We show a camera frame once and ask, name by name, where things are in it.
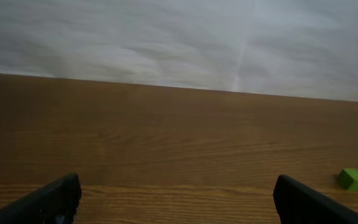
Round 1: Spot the green cube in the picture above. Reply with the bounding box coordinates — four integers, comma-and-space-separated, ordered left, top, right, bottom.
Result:
336, 168, 358, 192

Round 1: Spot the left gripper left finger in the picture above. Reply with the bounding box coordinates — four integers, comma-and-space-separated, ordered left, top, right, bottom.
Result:
0, 173, 83, 224

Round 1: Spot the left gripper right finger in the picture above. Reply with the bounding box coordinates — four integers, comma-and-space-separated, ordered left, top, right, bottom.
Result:
272, 174, 358, 224

